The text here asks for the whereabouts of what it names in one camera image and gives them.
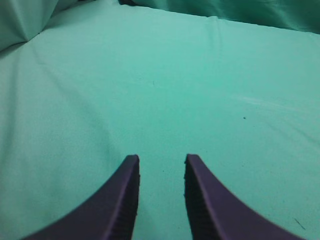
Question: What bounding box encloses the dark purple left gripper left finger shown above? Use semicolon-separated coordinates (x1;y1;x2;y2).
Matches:
26;154;140;240

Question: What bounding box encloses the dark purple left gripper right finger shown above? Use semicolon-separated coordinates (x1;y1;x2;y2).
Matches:
184;154;300;240

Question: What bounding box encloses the green table cloth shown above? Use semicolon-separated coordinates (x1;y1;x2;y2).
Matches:
0;1;320;240

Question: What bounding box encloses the green backdrop cloth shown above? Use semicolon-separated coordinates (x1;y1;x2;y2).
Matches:
0;0;320;50

